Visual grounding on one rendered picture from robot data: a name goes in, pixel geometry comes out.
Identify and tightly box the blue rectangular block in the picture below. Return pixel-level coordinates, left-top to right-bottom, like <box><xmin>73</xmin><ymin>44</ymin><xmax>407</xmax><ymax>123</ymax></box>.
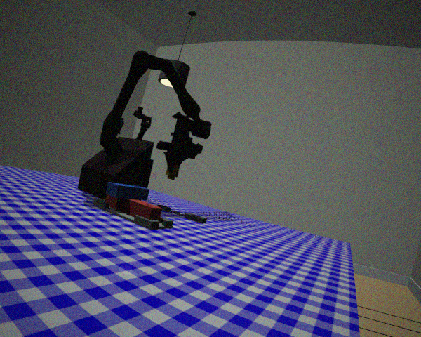
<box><xmin>105</xmin><ymin>182</ymin><xmax>149</xmax><ymax>200</ymax></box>

